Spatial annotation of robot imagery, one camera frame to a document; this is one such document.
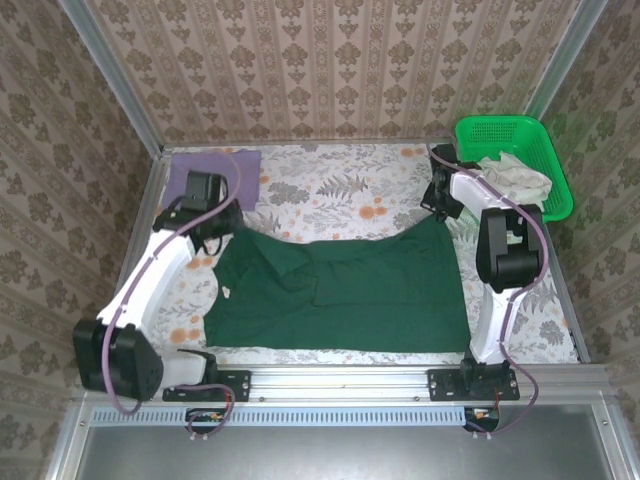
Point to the floral tablecloth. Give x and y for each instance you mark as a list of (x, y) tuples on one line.
[(350, 175)]

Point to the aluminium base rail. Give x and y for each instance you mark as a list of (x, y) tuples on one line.
[(340, 380)]

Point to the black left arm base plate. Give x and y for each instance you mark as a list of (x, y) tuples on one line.
[(235, 385)]

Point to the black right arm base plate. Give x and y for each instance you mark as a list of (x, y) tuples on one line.
[(440, 385)]

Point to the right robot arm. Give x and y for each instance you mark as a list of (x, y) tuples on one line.
[(492, 325)]

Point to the thin aluminium wall rail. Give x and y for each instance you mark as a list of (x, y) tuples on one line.
[(340, 143)]

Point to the aluminium frame post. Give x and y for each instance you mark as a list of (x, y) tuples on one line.
[(112, 75), (557, 75)]

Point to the white t-shirt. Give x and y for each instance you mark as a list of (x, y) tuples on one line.
[(520, 177)]

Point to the grey metal sheet panel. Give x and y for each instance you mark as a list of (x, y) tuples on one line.
[(325, 455)]

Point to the dark green t-shirt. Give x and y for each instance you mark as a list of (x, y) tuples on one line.
[(350, 300)]

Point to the aluminium side rail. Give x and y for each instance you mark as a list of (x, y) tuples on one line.
[(142, 215), (562, 290)]

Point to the purple folded t-shirt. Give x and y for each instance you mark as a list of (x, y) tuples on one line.
[(245, 175)]

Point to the green plastic basket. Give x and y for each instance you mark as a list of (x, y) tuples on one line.
[(500, 132)]

